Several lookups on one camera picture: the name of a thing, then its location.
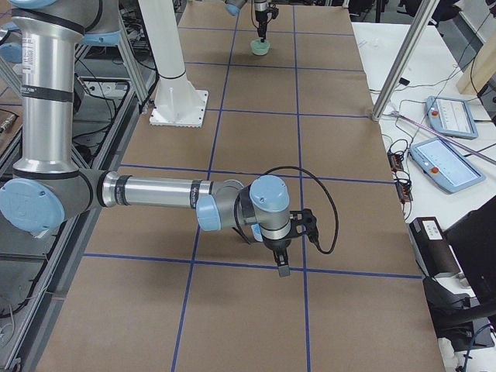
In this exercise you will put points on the black box device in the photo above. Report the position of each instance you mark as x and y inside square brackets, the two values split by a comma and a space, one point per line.
[432, 248]

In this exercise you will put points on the orange black adapter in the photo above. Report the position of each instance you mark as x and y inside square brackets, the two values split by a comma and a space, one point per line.
[402, 180]

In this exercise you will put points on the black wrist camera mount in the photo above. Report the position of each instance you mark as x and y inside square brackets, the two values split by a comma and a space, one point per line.
[273, 10]
[304, 223]

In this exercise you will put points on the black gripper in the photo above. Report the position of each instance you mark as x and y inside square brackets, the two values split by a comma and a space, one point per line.
[260, 8]
[277, 245]

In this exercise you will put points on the teach pendant far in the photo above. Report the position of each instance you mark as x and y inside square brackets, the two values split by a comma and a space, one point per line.
[451, 117]

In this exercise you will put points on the teach pendant near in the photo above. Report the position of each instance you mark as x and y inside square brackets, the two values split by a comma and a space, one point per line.
[439, 160]

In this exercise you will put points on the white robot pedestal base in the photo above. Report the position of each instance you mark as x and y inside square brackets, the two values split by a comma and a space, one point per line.
[176, 102]

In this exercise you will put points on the light green bowl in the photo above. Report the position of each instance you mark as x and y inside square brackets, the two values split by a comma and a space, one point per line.
[260, 47]

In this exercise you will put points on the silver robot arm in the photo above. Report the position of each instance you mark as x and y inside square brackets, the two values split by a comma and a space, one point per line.
[48, 188]
[233, 7]

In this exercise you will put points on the black monitor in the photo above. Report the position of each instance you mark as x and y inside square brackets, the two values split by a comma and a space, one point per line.
[473, 241]

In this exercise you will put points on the teach pendant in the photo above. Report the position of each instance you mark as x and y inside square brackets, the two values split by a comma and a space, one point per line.
[451, 117]
[439, 160]

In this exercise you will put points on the aluminium frame post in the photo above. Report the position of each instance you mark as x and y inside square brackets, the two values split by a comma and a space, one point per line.
[412, 37]

